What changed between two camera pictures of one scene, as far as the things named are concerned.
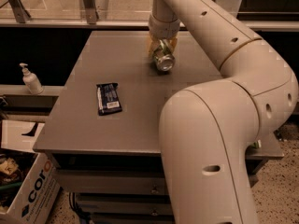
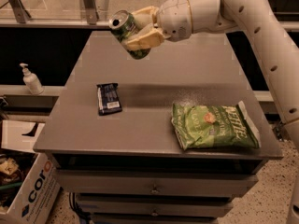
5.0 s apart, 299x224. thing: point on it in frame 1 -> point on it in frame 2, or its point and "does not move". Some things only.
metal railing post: [90, 3] does not move
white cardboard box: [37, 197] does not move
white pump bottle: [32, 81] does not move
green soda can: [163, 58] -> [123, 24]
